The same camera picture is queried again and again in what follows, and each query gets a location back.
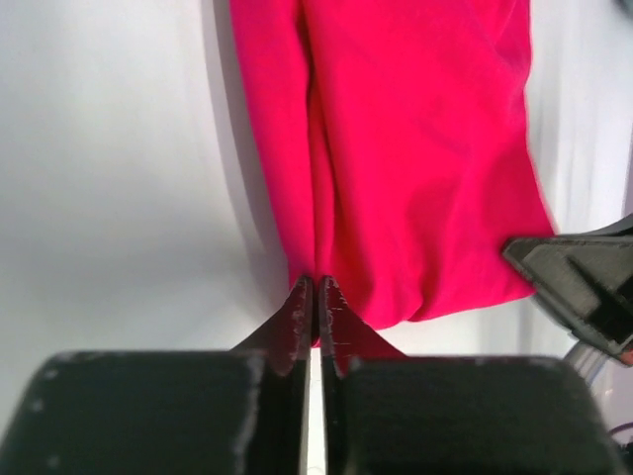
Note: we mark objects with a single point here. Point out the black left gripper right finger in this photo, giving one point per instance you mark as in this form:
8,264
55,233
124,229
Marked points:
389,413

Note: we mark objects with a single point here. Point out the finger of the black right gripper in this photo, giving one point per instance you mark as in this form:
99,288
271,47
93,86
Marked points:
584,283

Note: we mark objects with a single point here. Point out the red t-shirt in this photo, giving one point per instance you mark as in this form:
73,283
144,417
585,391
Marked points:
393,140

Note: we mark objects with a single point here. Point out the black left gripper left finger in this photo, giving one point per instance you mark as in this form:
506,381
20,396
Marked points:
237,411

